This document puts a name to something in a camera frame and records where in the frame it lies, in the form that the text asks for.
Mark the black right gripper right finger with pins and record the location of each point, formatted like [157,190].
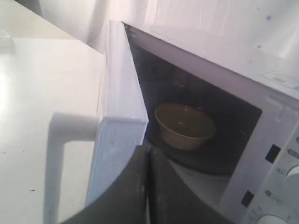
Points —
[171,201]

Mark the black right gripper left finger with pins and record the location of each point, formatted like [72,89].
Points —
[124,202]

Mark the white microwave door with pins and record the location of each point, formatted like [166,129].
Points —
[116,130]

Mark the beige ceramic bowl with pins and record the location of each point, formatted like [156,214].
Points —
[183,127]

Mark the glass microwave turntable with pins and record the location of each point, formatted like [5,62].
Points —
[205,159]

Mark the white microwave oven body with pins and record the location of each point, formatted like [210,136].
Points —
[257,120]

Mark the lower white control knob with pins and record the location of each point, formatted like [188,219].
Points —
[268,219]

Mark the white control knob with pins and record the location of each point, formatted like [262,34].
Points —
[292,177]
[268,219]

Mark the upper white control knob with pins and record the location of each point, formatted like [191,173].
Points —
[292,177]

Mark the white label sticker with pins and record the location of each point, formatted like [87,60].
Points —
[282,79]

